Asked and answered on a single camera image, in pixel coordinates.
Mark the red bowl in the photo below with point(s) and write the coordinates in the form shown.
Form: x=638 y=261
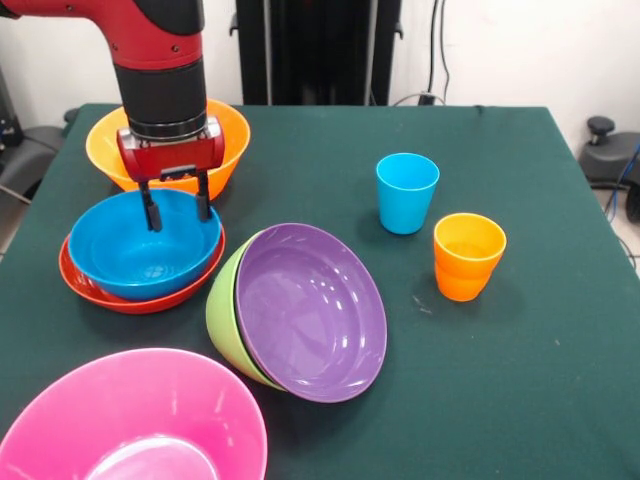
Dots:
x=140 y=306

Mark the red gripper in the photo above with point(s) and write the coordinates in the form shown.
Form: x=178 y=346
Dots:
x=175 y=157

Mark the orange cup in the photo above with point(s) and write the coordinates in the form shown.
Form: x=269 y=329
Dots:
x=467 y=245
x=462 y=290

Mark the small translucent blue bowl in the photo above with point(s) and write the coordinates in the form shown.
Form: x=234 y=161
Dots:
x=155 y=272

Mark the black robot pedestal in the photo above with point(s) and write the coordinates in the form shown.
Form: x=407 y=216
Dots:
x=310 y=50

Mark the large blue bowl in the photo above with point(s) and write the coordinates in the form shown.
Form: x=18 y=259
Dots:
x=90 y=240

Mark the dark green table cloth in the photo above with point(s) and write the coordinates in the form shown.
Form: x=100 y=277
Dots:
x=500 y=375

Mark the purple bowl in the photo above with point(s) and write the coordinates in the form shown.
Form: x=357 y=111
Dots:
x=310 y=320

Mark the blue cup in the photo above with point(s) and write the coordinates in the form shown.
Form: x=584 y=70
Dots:
x=407 y=200

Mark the black office chair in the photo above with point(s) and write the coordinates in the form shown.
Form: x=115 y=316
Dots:
x=30 y=150

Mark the orange bowl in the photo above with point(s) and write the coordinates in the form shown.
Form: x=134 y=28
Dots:
x=102 y=145

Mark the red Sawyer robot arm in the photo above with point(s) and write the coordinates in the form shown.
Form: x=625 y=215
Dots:
x=160 y=75

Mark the green bowl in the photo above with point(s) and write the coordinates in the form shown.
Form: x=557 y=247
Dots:
x=222 y=320

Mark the pink bowl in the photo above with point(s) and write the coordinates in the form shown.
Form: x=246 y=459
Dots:
x=140 y=400

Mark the black chair base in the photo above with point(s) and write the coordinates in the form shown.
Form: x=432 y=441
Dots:
x=607 y=155

